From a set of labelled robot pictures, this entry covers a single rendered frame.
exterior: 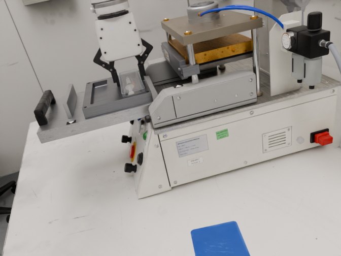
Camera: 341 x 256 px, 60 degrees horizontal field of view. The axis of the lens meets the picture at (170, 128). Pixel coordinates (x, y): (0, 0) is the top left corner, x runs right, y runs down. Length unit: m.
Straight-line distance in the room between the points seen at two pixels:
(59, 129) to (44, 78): 1.57
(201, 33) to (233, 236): 0.42
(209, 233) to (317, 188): 0.27
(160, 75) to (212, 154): 0.32
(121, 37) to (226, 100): 0.29
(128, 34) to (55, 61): 1.55
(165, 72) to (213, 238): 0.51
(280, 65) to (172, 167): 0.35
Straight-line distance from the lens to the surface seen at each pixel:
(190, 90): 0.65
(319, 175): 0.79
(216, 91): 0.67
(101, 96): 0.80
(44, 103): 0.79
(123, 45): 0.74
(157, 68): 0.91
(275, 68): 0.73
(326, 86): 0.79
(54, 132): 0.73
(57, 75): 2.28
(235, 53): 0.73
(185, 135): 0.68
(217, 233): 0.65
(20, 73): 2.29
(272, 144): 0.79
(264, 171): 0.79
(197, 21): 0.76
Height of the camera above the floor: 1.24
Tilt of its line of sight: 28 degrees down
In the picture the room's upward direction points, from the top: 12 degrees counter-clockwise
